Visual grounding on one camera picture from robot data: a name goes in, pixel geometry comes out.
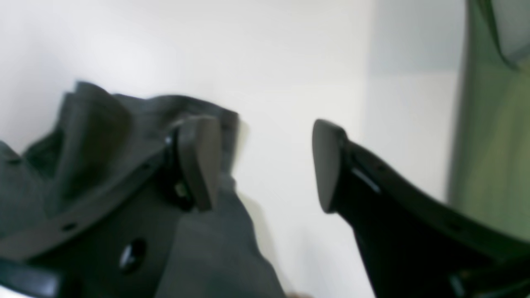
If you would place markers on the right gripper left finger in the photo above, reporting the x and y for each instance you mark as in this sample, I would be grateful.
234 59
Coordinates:
118 245

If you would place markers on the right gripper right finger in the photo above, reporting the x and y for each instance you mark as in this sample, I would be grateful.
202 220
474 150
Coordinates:
411 245

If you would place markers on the dark grey t-shirt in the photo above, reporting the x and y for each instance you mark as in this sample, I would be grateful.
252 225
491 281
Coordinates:
97 140

